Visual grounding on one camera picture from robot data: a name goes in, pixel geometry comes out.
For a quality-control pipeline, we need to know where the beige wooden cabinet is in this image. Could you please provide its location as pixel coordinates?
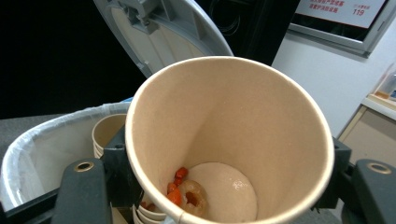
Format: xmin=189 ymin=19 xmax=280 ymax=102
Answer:
xmin=337 ymin=92 xmax=396 ymax=170

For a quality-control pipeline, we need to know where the beige ring-shaped fruit piece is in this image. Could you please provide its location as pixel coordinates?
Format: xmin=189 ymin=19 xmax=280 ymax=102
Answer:
xmin=177 ymin=179 xmax=209 ymax=219

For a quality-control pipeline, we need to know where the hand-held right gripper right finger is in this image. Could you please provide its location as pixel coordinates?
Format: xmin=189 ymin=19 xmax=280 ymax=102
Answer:
xmin=312 ymin=137 xmax=396 ymax=224

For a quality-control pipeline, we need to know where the white pedal trash can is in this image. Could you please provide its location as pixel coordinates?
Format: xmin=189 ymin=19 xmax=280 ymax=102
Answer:
xmin=0 ymin=0 xmax=234 ymax=220

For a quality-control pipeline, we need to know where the grey framed wall sign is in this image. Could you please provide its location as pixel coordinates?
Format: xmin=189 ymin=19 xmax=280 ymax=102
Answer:
xmin=287 ymin=0 xmax=396 ymax=59

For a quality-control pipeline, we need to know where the translucent container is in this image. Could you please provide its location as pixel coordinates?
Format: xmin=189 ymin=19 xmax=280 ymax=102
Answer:
xmin=374 ymin=62 xmax=396 ymax=103

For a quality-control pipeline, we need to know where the brown paper cup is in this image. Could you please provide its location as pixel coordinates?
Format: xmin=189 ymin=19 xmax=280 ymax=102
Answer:
xmin=124 ymin=55 xmax=336 ymax=224

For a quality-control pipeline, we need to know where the grey bin lid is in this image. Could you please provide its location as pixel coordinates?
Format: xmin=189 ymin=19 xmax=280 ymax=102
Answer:
xmin=0 ymin=0 xmax=301 ymax=121

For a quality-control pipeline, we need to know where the trash bin with white liner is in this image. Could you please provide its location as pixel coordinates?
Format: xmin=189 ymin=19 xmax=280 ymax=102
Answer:
xmin=0 ymin=98 xmax=134 ymax=213

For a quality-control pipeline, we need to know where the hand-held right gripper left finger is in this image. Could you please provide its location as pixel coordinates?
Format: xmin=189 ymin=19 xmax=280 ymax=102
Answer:
xmin=50 ymin=125 xmax=143 ymax=224

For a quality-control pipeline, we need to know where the beige paper cup stack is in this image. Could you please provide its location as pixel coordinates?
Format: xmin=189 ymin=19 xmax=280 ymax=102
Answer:
xmin=91 ymin=113 xmax=128 ymax=160
xmin=132 ymin=192 xmax=171 ymax=224

